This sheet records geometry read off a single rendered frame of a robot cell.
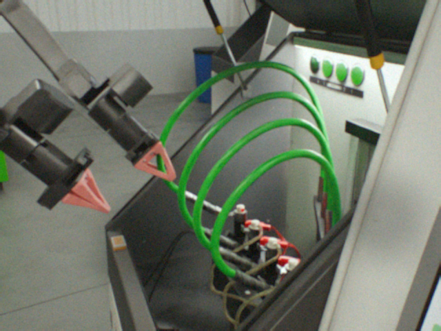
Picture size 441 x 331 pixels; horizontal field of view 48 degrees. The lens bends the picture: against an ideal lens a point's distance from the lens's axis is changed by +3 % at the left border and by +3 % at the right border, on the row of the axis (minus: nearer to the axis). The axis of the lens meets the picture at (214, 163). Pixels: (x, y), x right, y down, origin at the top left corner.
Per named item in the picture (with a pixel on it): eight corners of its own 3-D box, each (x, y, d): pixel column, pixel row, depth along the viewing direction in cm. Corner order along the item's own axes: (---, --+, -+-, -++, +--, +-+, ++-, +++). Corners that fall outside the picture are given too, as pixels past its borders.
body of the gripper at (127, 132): (156, 135, 101) (129, 109, 99) (156, 139, 91) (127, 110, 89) (134, 157, 101) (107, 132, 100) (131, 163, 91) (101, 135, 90)
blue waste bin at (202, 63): (187, 98, 753) (185, 47, 727) (220, 95, 780) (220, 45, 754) (204, 106, 703) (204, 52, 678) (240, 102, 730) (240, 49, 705)
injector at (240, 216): (222, 294, 113) (222, 210, 106) (242, 289, 114) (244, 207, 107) (227, 301, 110) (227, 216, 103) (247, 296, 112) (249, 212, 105)
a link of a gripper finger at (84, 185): (116, 209, 79) (69, 172, 76) (86, 239, 80) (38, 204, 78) (120, 194, 85) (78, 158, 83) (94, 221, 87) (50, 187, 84)
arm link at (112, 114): (85, 110, 96) (81, 109, 91) (109, 85, 96) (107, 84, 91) (111, 135, 97) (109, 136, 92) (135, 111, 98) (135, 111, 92)
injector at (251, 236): (235, 314, 106) (236, 226, 99) (256, 309, 107) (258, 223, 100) (240, 323, 103) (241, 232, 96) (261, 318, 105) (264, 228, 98)
